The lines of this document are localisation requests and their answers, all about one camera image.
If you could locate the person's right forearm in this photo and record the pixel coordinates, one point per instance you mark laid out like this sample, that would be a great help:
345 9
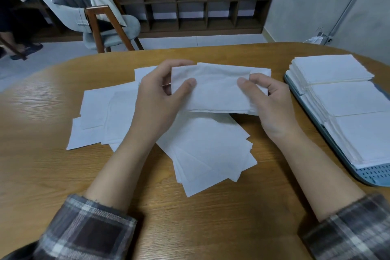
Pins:
320 177

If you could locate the white wall socket with plug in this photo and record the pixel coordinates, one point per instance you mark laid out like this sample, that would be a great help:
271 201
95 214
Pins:
320 38

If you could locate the blue perforated plastic tray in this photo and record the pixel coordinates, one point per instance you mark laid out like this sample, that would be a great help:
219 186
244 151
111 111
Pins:
376 176

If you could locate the pile of unfolded white napkins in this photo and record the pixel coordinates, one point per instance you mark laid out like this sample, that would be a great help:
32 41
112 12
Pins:
210 150

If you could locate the person's left hand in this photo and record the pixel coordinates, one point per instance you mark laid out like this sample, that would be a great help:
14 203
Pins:
152 104

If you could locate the person's left thumb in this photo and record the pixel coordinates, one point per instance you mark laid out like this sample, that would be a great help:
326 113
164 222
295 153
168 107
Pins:
184 87

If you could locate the person's right thumb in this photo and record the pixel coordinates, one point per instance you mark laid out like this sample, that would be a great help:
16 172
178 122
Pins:
247 89

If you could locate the grey upholstered wooden chair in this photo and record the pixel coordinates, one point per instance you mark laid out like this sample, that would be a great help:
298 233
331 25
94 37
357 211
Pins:
118 29

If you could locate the person's left forearm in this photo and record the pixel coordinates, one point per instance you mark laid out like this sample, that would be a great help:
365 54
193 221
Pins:
115 171

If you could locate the stack of folded white napkins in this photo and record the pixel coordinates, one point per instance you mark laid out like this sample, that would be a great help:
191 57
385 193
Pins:
365 138
350 98
329 67

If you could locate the white paper napkin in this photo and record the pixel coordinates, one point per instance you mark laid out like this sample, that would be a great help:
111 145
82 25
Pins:
216 89

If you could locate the person's right hand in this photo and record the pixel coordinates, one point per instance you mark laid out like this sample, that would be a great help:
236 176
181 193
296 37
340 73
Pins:
274 110

